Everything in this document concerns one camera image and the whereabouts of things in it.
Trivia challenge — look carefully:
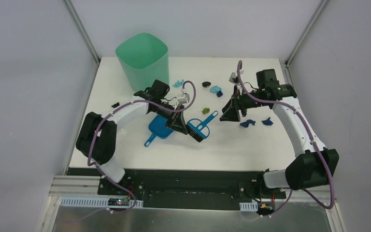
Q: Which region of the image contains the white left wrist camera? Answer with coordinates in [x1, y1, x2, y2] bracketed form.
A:
[176, 88, 190, 104]

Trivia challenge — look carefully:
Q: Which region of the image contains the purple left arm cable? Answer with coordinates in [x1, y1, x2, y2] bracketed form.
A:
[87, 80, 196, 193]

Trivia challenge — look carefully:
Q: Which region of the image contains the aluminium frame rail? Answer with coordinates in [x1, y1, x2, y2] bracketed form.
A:
[49, 175, 330, 204]

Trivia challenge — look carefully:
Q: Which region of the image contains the blue plastic dustpan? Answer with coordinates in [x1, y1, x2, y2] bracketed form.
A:
[144, 115, 174, 147]

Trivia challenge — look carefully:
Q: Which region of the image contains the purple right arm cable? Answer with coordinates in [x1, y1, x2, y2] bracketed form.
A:
[236, 60, 336, 221]

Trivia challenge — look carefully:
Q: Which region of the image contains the light blue scrap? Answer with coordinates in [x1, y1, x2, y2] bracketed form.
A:
[210, 86, 222, 94]
[172, 79, 185, 88]

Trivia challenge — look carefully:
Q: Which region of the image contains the green paper scrap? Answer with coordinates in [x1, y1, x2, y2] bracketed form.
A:
[201, 108, 210, 115]

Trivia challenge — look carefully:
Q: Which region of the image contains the blue hand brush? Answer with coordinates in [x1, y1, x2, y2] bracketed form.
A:
[186, 111, 218, 143]

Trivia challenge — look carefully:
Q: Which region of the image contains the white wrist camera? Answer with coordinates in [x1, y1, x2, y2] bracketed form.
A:
[176, 88, 190, 104]
[228, 69, 244, 85]

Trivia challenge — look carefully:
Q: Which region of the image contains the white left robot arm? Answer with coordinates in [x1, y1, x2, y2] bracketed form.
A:
[75, 80, 196, 196]

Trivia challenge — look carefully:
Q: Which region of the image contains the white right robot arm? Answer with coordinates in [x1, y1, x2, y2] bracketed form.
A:
[220, 69, 339, 198]

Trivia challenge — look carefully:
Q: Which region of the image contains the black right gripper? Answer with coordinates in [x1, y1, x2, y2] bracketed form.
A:
[220, 86, 268, 122]

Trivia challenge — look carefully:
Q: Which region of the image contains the dark blue scrap far right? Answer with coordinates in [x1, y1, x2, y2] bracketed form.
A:
[261, 117, 273, 126]

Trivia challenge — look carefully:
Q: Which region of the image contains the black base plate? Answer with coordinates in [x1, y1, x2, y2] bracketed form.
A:
[67, 168, 295, 215]

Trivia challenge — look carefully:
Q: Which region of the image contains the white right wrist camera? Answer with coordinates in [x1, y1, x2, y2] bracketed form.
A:
[228, 69, 244, 85]

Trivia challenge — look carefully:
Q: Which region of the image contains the black paper scrap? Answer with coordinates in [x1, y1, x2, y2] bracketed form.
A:
[111, 102, 120, 108]
[202, 81, 211, 87]

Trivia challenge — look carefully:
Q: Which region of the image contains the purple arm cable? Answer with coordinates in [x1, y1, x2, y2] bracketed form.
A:
[236, 60, 336, 221]
[87, 80, 196, 193]

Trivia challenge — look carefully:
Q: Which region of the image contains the black paper scrap top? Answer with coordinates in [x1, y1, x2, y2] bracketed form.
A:
[202, 81, 211, 87]

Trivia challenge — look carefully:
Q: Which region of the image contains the green plastic bin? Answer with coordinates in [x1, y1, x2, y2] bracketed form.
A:
[115, 32, 170, 92]

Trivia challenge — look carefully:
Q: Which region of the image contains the black paper scrap left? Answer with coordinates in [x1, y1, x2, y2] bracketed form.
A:
[111, 102, 120, 108]

